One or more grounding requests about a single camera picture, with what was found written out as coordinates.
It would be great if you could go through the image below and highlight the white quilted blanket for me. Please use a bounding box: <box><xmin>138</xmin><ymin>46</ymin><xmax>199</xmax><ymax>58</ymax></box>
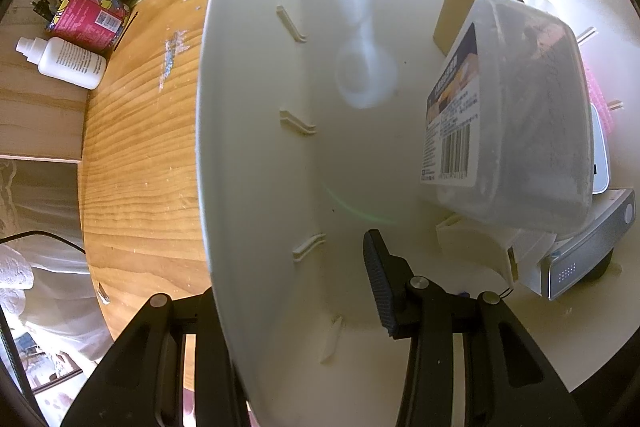
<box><xmin>0</xmin><ymin>154</ymin><xmax>113</xmax><ymax>358</ymax></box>

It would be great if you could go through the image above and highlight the translucent plastic box blue label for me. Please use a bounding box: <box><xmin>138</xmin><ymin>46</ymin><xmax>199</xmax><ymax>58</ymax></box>
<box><xmin>419</xmin><ymin>0</ymin><xmax>596</xmax><ymax>230</ymax></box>

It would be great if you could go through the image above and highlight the small white digital camera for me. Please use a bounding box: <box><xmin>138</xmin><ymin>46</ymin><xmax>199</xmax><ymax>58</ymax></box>
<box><xmin>539</xmin><ymin>188</ymin><xmax>638</xmax><ymax>302</ymax></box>

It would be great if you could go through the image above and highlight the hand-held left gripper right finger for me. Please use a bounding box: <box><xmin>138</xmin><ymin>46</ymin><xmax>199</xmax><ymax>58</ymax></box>
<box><xmin>363</xmin><ymin>229</ymin><xmax>587</xmax><ymax>427</ymax></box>

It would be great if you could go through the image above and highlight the white spray bottle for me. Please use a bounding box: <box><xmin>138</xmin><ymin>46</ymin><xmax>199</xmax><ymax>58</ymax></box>
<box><xmin>15</xmin><ymin>36</ymin><xmax>108</xmax><ymax>90</ymax></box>

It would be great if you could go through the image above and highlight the pink patterned can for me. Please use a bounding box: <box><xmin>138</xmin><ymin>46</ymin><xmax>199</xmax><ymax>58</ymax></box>
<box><xmin>46</xmin><ymin>0</ymin><xmax>133</xmax><ymax>52</ymax></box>

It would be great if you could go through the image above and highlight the white plastic organizer tray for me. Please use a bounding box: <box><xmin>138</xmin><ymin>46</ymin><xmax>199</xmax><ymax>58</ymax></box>
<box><xmin>195</xmin><ymin>0</ymin><xmax>640</xmax><ymax>427</ymax></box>

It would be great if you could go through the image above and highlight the black cable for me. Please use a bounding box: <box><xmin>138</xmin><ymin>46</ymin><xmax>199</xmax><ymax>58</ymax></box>
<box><xmin>0</xmin><ymin>231</ymin><xmax>91</xmax><ymax>278</ymax></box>

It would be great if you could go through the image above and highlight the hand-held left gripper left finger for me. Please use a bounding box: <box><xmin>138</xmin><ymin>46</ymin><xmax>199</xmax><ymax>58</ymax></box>
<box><xmin>60</xmin><ymin>287</ymin><xmax>251</xmax><ymax>427</ymax></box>

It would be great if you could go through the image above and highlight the pink stick-shaped case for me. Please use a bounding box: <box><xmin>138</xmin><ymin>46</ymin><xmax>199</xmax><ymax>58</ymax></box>
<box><xmin>582</xmin><ymin>62</ymin><xmax>617</xmax><ymax>135</ymax></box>

